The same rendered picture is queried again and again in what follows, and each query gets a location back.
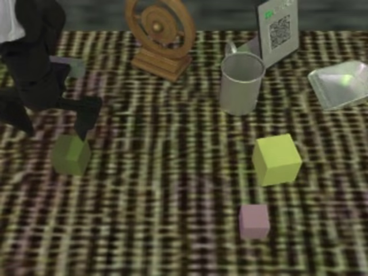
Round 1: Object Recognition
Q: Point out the wooden wheel ornament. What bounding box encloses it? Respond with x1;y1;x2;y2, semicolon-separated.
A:
125;0;197;83

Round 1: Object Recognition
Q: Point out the green cube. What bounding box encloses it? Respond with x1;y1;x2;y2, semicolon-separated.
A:
51;134;92;176

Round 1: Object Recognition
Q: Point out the yellow cube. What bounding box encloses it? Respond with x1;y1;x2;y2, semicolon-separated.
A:
252;133;304;187

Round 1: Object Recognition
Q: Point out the silver metal mug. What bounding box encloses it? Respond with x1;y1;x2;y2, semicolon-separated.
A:
220;40;267;116

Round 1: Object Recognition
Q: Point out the pale grey small object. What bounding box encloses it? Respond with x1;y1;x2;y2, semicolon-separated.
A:
50;56;86;79

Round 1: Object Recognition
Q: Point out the small pink cube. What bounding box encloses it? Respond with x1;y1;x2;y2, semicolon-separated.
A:
239;204;271;241

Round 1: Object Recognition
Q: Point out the clear glass tray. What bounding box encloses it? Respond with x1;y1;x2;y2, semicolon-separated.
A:
306;60;368;112

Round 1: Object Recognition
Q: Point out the grey QR code sign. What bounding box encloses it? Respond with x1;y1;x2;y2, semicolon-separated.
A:
238;0;300;70

